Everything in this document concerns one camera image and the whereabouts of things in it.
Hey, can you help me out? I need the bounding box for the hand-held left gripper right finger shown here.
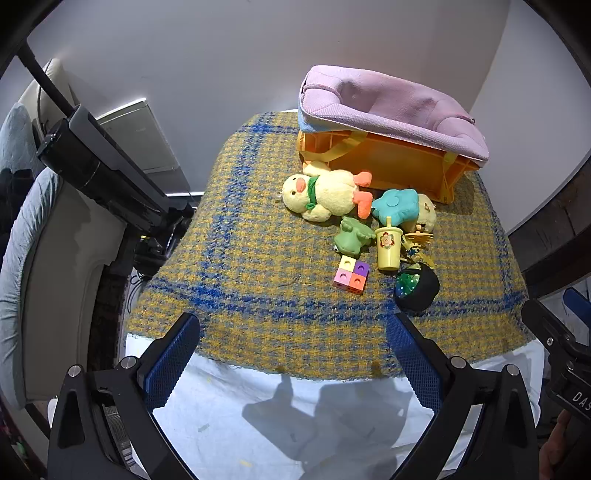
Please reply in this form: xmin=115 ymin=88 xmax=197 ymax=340
xmin=385 ymin=312 xmax=541 ymax=480

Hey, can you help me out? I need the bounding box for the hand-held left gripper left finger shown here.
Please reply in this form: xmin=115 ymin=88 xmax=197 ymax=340
xmin=47 ymin=312 xmax=201 ymax=480

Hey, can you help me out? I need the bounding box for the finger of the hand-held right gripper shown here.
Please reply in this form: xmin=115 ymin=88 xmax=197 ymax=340
xmin=562 ymin=286 xmax=591 ymax=320
xmin=522 ymin=299 xmax=591 ymax=366

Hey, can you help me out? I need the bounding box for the black green round pouch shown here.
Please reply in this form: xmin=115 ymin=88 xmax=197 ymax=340
xmin=394 ymin=263 xmax=441 ymax=315

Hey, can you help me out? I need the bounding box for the multicoloured toy block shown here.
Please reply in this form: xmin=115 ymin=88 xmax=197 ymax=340
xmin=332 ymin=257 xmax=371 ymax=295

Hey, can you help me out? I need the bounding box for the yellow toy cup with straw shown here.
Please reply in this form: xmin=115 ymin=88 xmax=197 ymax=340
xmin=375 ymin=216 xmax=403 ymax=271

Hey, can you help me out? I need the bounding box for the green frog toy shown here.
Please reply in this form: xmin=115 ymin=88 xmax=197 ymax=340
xmin=333 ymin=217 xmax=377 ymax=256

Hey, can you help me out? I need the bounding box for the teal flower plush toy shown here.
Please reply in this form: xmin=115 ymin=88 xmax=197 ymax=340
xmin=370 ymin=188 xmax=438 ymax=234

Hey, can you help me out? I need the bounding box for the yellow duck plush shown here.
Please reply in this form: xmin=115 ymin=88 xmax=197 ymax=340
xmin=281 ymin=170 xmax=375 ymax=222

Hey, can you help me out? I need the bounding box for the pink fabric bag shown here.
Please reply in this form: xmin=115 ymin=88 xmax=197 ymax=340
xmin=298 ymin=65 xmax=490 ymax=175

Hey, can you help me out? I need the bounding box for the person's right hand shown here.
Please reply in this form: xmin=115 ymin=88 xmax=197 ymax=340
xmin=539 ymin=410 xmax=575 ymax=480

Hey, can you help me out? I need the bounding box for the small yellow blue toy figure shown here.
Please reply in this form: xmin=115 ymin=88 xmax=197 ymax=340
xmin=401 ymin=230 xmax=437 ymax=269

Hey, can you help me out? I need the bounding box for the white bed sheet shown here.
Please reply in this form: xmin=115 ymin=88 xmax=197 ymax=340
xmin=117 ymin=336 xmax=546 ymax=480

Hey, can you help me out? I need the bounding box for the yellow blue checked blanket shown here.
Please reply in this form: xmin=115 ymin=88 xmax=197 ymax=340
xmin=124 ymin=110 xmax=529 ymax=381

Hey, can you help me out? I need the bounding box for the grey upholstered chair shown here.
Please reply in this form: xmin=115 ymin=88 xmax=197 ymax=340
xmin=0 ymin=102 xmax=65 ymax=411

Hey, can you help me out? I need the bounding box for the orange plastic crate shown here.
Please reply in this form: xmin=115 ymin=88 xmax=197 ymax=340
xmin=295 ymin=129 xmax=483 ymax=206

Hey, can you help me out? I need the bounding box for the black grey appliance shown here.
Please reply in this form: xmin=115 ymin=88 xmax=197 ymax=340
xmin=17 ymin=44 xmax=195 ymax=282

